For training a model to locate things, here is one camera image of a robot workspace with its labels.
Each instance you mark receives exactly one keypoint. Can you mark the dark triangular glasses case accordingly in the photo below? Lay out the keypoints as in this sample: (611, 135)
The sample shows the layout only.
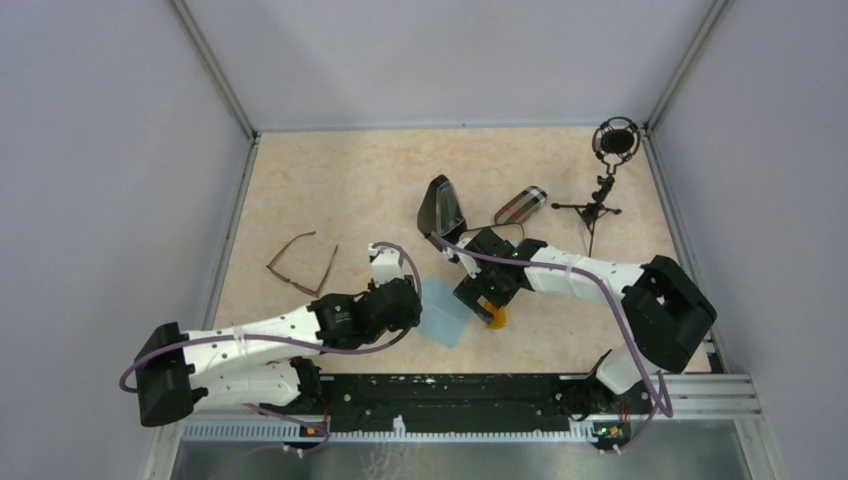
(440, 211)

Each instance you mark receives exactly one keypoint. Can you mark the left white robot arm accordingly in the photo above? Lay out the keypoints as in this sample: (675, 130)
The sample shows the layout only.
(177, 373)

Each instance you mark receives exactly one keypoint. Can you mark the plaid glasses case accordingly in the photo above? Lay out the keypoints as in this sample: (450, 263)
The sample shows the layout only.
(522, 206)

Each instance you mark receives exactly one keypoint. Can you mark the grey slotted cable duct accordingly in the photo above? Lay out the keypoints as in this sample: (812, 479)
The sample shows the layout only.
(279, 431)

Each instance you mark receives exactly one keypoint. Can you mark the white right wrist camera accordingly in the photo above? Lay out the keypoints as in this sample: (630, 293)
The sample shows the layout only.
(468, 262)

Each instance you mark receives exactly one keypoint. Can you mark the blue cleaning cloth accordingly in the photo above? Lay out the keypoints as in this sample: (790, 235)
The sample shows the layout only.
(444, 317)

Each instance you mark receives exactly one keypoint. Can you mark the orange tinted sunglasses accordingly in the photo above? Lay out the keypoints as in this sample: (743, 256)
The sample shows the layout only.
(498, 316)

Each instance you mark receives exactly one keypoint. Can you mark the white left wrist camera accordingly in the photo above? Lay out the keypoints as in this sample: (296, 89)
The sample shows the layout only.
(386, 264)

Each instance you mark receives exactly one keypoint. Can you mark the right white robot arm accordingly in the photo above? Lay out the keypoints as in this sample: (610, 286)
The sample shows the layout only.
(662, 314)

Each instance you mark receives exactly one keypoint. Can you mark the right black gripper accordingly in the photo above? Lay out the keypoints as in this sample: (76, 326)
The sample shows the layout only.
(470, 290)

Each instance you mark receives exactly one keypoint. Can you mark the brown frame sunglasses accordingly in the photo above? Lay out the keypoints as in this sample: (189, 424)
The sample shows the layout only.
(305, 262)

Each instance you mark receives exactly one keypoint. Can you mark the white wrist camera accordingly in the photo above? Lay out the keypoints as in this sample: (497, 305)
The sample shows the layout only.
(386, 264)
(468, 262)

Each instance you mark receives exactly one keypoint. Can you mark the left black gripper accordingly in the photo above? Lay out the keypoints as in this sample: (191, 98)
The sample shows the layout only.
(411, 320)

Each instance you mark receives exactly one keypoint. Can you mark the black textured glasses case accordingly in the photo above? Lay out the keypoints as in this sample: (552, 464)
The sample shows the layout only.
(513, 233)

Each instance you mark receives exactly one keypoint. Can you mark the black microphone on tripod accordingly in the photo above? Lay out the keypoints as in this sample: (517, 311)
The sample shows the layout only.
(614, 143)

